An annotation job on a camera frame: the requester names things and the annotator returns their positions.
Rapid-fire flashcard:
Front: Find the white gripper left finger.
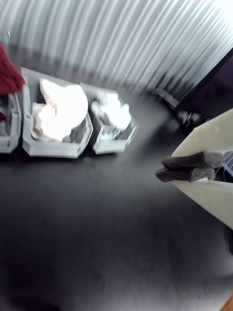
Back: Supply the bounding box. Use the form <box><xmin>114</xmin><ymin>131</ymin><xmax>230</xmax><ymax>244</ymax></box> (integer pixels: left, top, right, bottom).
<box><xmin>162</xmin><ymin>108</ymin><xmax>233</xmax><ymax>169</ymax></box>

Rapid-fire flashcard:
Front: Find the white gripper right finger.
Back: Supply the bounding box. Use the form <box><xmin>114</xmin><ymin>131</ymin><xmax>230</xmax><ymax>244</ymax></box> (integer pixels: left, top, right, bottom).
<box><xmin>155</xmin><ymin>167</ymin><xmax>233</xmax><ymax>230</ymax></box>

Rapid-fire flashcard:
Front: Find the white teal sock grey cuff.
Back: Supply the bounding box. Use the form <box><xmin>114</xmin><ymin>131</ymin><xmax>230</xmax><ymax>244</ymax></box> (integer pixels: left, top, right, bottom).
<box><xmin>91</xmin><ymin>93</ymin><xmax>132</xmax><ymax>133</ymax></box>

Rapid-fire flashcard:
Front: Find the grey plastic container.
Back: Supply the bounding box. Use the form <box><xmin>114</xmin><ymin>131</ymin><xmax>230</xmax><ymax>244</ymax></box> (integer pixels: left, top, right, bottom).
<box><xmin>21</xmin><ymin>67</ymin><xmax>94</xmax><ymax>159</ymax></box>
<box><xmin>0</xmin><ymin>84</ymin><xmax>31</xmax><ymax>154</ymax></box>
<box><xmin>80</xmin><ymin>82</ymin><xmax>139</xmax><ymax>155</ymax></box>

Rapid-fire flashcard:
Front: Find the pale pink sock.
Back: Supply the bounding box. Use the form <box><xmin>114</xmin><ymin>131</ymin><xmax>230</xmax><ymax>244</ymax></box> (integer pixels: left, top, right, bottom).
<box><xmin>31</xmin><ymin>78</ymin><xmax>89</xmax><ymax>143</ymax></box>

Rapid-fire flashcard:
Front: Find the red sock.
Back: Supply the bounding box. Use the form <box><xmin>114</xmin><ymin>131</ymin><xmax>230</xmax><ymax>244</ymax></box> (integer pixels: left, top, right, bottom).
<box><xmin>0</xmin><ymin>43</ymin><xmax>26</xmax><ymax>122</ymax></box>

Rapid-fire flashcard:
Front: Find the black computer monitor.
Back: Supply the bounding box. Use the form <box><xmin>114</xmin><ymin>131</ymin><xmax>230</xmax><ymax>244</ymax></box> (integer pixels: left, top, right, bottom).
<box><xmin>177</xmin><ymin>47</ymin><xmax>233</xmax><ymax>122</ymax></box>

